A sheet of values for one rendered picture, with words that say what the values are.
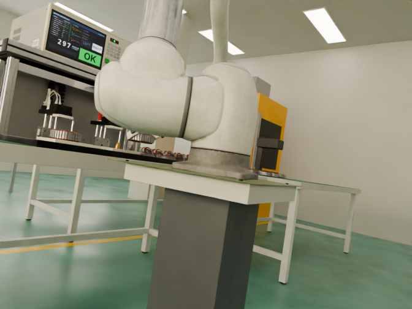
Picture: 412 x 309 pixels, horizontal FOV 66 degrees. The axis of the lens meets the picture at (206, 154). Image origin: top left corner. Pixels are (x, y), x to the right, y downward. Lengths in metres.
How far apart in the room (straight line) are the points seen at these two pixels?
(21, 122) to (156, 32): 0.89
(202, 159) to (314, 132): 5.72
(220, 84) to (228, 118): 0.08
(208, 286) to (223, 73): 0.48
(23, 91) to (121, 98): 0.87
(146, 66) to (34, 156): 0.45
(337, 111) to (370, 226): 2.08
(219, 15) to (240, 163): 0.57
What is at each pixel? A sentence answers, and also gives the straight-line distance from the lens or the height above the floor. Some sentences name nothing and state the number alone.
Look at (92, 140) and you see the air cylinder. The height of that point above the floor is 0.80.
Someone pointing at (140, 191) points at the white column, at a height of 0.16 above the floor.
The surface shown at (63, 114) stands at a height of 0.88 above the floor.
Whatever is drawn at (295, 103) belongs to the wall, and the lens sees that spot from 6.67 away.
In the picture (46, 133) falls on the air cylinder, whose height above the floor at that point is 0.80.
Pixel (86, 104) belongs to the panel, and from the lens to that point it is 1.68.
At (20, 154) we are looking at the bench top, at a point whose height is 0.72.
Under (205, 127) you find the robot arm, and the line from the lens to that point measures 0.73.
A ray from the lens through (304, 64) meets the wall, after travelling 6.87.
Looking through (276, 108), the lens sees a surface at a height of 1.84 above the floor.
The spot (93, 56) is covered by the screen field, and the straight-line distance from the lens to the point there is 1.58.
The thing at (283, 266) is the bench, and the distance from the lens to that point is 2.49.
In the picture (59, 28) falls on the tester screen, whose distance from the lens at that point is 1.52.
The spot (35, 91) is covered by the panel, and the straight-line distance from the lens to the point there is 1.58.
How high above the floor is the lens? 0.77
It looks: 2 degrees up
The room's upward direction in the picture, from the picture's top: 8 degrees clockwise
